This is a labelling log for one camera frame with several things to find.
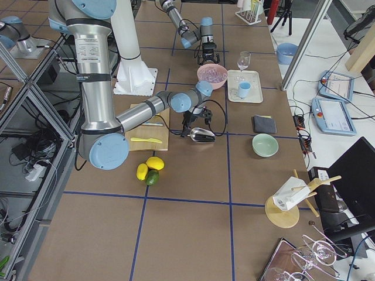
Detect wooden stand with round base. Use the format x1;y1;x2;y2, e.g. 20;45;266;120
265;169;342;228

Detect clear upside down glasses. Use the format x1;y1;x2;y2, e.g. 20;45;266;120
292;231;347;280

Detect metal cylinder muddler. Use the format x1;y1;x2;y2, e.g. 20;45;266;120
142;122;163;126

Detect light blue plastic cup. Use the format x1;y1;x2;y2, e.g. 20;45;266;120
237;81;251;99

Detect green avocado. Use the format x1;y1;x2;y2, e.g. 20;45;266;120
145;170;159;186

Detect teach pendant tablet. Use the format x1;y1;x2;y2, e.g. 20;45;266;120
318;70;354;103
311;98;357;136

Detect pink plastic cup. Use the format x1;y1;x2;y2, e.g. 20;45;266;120
237;0;244;8

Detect dark tray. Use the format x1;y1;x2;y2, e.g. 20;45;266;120
258;238;308;281

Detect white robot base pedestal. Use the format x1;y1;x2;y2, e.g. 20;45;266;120
111;1;158;97

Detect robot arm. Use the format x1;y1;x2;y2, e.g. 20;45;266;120
154;0;220;66
49;1;212;170

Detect dark grey folded cloth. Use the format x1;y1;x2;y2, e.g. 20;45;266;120
252;115;277;133

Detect pink bowl with ice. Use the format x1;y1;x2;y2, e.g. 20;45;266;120
197;64;228;90

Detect blue bowl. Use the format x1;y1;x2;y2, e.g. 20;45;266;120
276;43;298;65

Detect black monitor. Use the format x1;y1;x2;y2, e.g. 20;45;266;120
309;136;374;242

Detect aluminium frame post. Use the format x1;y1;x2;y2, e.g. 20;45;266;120
281;0;332;91

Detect yellow plastic knife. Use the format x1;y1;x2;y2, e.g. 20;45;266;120
130;137;163;144

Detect near teach pendant tablet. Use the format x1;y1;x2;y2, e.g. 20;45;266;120
311;98;357;136

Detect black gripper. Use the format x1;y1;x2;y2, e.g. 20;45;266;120
180;107;212;138
197;42;220;65

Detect yellow lemon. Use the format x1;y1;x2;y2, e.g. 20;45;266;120
136;163;149;181
146;156;165;170

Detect beige serving tray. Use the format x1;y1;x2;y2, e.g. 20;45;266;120
227;70;263;103

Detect metal ice scoop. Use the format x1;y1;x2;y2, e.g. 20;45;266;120
190;128;216;143

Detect green ceramic bowl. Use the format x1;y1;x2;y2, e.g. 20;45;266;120
252;133;279;157

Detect black tripod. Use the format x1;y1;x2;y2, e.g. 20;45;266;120
270;0;293;36

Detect wooden cutting board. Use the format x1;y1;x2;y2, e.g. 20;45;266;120
125;109;170;152

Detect far teach pendant tablet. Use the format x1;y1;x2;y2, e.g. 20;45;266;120
318;70;354;103

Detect clear wine glass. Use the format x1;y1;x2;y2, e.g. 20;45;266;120
237;51;251;71

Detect white plastic cup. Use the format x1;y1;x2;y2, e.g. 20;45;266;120
242;0;255;12

